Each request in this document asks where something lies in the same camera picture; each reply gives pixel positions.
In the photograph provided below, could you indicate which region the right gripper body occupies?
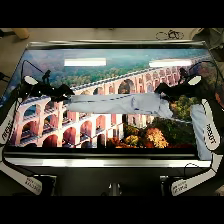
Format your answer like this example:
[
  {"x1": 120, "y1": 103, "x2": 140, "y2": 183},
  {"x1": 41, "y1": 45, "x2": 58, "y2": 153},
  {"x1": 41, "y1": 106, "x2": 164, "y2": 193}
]
[{"x1": 154, "y1": 83, "x2": 176, "y2": 100}]

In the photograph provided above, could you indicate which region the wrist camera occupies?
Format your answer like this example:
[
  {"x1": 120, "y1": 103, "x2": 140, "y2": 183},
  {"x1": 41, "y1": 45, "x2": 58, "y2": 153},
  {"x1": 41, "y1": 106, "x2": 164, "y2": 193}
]
[
  {"x1": 41, "y1": 68, "x2": 52, "y2": 85},
  {"x1": 178, "y1": 67, "x2": 189, "y2": 83}
]

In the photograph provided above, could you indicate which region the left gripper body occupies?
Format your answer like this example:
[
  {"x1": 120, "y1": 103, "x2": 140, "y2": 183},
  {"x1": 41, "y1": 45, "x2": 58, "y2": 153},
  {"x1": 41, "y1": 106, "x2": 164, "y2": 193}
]
[{"x1": 49, "y1": 84, "x2": 75, "y2": 102}]

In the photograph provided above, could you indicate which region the silver frame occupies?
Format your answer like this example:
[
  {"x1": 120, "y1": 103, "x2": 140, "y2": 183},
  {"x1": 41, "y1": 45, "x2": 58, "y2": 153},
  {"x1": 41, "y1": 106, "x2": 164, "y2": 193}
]
[{"x1": 0, "y1": 39, "x2": 224, "y2": 197}]

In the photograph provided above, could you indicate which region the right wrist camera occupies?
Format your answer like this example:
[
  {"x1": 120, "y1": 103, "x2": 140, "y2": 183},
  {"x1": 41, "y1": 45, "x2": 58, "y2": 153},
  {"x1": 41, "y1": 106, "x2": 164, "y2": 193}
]
[{"x1": 178, "y1": 67, "x2": 189, "y2": 83}]

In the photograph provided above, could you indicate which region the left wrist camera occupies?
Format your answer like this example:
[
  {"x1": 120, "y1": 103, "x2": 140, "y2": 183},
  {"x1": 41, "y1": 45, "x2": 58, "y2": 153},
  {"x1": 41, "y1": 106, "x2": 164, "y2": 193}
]
[{"x1": 41, "y1": 68, "x2": 52, "y2": 85}]

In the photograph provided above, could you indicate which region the light blue shirt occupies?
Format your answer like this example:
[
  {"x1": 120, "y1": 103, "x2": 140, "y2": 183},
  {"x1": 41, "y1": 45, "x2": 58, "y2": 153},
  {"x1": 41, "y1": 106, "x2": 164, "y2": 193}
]
[{"x1": 66, "y1": 92, "x2": 175, "y2": 120}]

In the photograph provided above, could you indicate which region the black cable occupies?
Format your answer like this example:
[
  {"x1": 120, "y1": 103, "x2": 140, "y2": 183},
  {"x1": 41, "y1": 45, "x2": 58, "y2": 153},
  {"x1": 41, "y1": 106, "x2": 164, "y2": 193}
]
[
  {"x1": 188, "y1": 59, "x2": 221, "y2": 88},
  {"x1": 184, "y1": 162, "x2": 202, "y2": 177},
  {"x1": 20, "y1": 59, "x2": 46, "y2": 83},
  {"x1": 155, "y1": 29, "x2": 185, "y2": 41}
]

